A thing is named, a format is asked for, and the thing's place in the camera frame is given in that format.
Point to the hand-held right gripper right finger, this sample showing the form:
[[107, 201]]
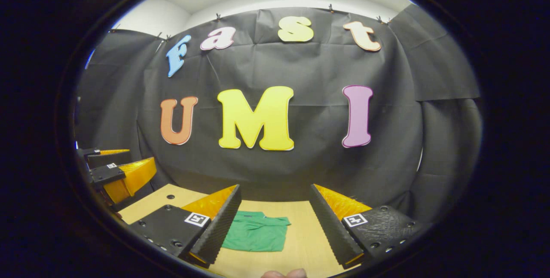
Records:
[[331, 230]]

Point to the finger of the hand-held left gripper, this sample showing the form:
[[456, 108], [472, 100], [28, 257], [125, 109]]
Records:
[[103, 174], [88, 152]]

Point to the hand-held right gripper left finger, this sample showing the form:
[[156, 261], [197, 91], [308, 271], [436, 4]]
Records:
[[219, 230]]

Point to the green T-shirt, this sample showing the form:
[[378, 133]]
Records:
[[258, 235]]

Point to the black backdrop cloth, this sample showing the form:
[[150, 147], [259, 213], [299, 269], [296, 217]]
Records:
[[309, 71]]

